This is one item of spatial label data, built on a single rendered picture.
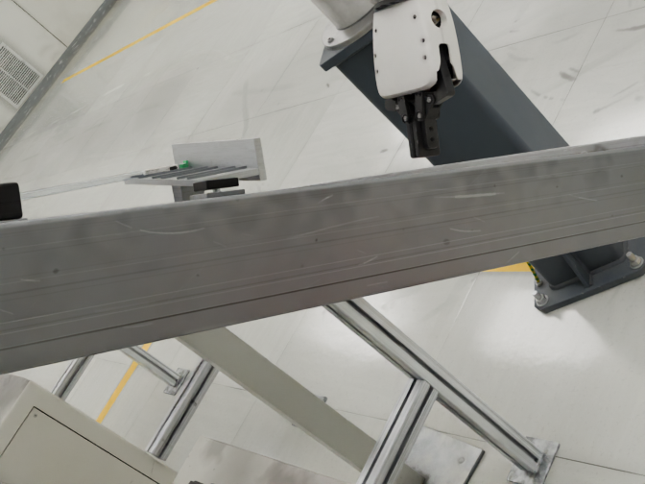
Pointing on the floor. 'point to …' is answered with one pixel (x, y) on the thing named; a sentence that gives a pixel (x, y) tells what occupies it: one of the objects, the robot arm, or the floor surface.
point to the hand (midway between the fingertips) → (423, 139)
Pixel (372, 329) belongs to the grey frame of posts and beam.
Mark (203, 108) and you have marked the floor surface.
